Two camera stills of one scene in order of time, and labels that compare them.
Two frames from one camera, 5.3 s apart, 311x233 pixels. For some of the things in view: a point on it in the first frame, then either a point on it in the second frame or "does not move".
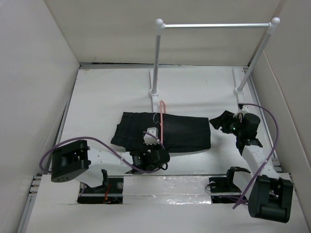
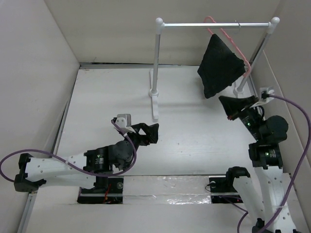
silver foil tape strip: [166, 190] does not move
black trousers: [180, 132] -> [219, 67]
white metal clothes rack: [238, 91] does not move
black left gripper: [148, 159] -> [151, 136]
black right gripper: [223, 121] -> [233, 105]
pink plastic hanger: [161, 118] -> [241, 56]
